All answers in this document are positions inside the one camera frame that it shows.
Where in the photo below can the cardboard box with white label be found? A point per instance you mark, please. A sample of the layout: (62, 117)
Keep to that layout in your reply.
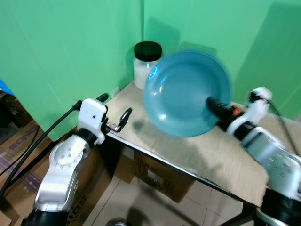
(160, 176)

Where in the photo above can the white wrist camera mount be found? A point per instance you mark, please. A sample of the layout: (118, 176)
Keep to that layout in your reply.
(91, 115)
(254, 113)

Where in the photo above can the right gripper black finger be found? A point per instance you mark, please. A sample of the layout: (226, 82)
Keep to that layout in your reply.
(216, 106)

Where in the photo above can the blue object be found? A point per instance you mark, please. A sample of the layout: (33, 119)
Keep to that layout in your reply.
(3, 87)

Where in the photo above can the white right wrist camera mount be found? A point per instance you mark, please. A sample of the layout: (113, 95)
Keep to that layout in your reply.
(254, 113)

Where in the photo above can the large printed cardboard box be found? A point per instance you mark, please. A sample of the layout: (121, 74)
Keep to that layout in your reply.
(89, 188)

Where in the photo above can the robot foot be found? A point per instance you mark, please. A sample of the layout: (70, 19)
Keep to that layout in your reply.
(116, 222)

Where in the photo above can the glass jar with black lid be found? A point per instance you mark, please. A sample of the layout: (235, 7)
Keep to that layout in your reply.
(141, 70)

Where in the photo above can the cardboard box with purple print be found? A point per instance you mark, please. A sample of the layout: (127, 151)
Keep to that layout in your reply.
(19, 146)

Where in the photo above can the dark clutter pile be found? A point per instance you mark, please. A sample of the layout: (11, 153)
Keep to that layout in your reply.
(14, 110)

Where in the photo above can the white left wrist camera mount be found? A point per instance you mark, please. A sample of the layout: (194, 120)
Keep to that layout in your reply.
(91, 115)

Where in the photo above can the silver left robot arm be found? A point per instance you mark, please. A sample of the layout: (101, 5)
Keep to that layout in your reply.
(61, 169)

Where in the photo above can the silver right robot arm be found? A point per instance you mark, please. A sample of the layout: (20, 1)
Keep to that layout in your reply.
(277, 160)

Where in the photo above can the blue ceramic plate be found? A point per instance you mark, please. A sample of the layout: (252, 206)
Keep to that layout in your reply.
(178, 94)

